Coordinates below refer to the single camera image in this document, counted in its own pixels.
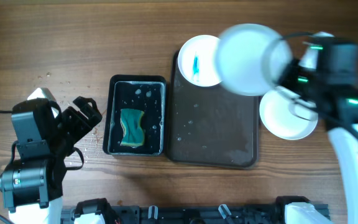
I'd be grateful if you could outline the green yellow sponge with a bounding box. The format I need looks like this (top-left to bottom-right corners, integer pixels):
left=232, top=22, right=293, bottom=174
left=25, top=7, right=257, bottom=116
left=120, top=108, right=145, bottom=148

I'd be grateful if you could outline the white plate with blue stain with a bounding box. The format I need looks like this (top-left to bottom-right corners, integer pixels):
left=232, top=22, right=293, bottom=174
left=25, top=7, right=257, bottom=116
left=177, top=35, right=221, bottom=87

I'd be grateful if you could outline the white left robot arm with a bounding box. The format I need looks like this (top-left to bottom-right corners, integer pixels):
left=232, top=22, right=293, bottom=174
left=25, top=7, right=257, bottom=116
left=0, top=88, right=103, bottom=223

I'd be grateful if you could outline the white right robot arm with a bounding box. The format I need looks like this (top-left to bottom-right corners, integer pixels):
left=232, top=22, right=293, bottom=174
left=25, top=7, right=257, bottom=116
left=276, top=32, right=358, bottom=223

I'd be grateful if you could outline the brown serving tray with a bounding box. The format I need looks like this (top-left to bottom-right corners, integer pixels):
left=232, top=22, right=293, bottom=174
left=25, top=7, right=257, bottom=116
left=165, top=54, right=260, bottom=169

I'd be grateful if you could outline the black water basin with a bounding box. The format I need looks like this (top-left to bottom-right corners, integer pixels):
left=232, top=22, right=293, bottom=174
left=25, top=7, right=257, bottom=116
left=103, top=75, right=168, bottom=156

